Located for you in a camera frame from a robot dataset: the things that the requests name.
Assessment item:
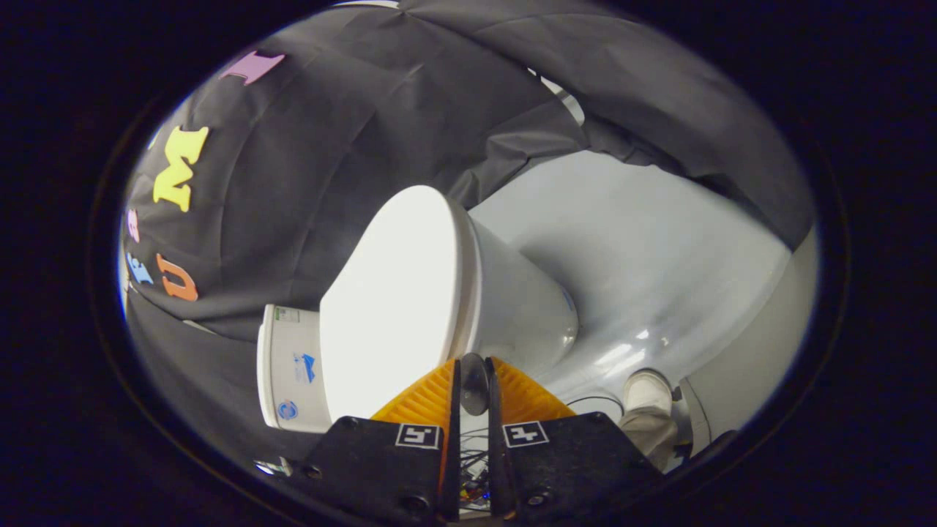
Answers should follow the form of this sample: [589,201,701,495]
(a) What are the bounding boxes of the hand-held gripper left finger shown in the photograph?
[300,357,462,523]

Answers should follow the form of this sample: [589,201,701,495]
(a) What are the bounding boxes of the thin black cable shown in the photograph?
[566,395,624,419]

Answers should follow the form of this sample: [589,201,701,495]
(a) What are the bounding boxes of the grey round lid tab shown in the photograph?
[460,353,491,416]

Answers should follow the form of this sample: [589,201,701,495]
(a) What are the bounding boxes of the tangle of thin wires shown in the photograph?
[460,428,490,513]

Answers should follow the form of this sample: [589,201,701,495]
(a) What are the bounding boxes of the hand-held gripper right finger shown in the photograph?
[487,356,664,521]

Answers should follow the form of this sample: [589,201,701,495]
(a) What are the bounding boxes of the person's white shoe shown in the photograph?
[622,370,673,415]

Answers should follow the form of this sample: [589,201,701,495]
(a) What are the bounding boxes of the black backdrop cloth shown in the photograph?
[121,0,817,469]

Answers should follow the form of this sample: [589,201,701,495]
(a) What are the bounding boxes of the person's beige trouser leg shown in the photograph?
[619,406,679,474]

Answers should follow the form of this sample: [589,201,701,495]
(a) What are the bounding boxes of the white toilet tank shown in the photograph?
[256,304,335,434]

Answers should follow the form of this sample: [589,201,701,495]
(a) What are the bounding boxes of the white toilet lid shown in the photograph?
[320,185,481,422]

